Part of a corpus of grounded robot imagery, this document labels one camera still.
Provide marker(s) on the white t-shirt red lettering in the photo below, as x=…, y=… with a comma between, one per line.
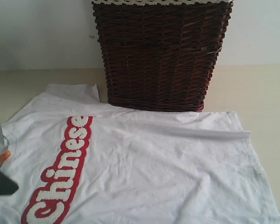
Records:
x=77, y=161

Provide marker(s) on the dark brown wicker basket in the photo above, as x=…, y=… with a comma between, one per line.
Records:
x=160, y=58

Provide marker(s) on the orange shirt neck label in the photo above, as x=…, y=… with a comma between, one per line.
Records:
x=4, y=156

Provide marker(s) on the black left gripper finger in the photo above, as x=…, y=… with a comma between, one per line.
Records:
x=7, y=186

